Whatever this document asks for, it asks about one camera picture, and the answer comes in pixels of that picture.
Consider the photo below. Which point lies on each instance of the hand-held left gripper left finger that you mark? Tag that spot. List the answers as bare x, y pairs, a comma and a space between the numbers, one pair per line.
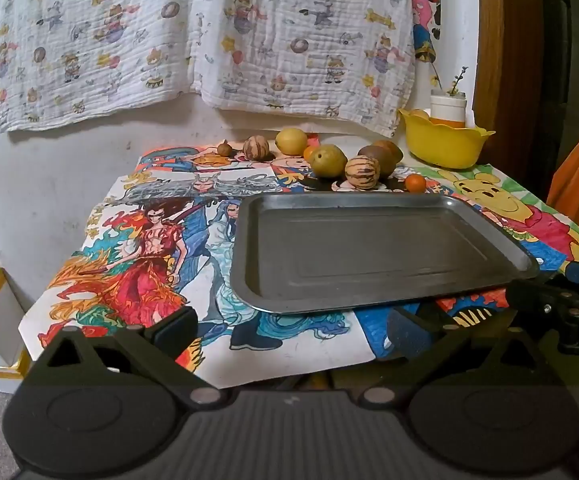
175, 332

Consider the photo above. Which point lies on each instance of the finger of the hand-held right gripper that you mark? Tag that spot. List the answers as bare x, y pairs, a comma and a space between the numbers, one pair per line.
534, 300

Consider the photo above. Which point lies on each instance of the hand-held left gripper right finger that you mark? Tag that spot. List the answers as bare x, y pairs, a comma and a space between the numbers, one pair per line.
408, 334

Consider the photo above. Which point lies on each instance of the grey metal tray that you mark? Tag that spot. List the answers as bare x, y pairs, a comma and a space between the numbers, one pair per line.
369, 255

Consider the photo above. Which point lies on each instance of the small brown fruit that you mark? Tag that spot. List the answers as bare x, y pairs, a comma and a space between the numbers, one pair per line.
224, 148

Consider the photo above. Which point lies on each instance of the yellow lemon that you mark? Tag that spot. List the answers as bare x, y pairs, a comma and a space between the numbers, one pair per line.
291, 141

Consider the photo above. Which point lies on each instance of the anime figures drawing sheet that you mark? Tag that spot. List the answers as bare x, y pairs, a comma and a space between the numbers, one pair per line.
154, 260

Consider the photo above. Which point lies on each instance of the yellow bear drawing sheet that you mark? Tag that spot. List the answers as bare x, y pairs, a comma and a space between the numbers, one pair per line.
509, 205

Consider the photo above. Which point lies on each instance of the small orange fruit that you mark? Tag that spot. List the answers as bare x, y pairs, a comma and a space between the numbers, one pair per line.
415, 183
309, 153

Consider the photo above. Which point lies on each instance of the striped tan melon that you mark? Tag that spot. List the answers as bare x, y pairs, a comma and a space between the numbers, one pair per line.
362, 173

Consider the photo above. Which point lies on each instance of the cartoon boy drawing sheet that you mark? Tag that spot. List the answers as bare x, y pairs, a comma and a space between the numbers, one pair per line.
209, 161

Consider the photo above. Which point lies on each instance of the yellow plastic bowl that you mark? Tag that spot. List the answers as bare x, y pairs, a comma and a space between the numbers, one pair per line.
444, 147

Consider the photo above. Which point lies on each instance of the striped brown round fruit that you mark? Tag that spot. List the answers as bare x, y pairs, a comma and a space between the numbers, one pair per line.
256, 149

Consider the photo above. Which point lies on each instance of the white jar with orange base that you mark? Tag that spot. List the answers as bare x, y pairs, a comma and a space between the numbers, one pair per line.
448, 107

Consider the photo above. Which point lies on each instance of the dried flower twig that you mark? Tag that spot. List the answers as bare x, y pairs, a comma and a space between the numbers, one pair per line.
453, 82

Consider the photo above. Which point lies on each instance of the white printed blanket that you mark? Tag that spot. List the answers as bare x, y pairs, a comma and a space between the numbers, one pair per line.
299, 35
94, 45

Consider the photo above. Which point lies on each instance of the wooden door frame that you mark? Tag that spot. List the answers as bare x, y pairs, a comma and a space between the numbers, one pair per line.
499, 50

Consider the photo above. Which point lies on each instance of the colourful wall poster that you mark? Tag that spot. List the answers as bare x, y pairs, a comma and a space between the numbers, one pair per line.
425, 5

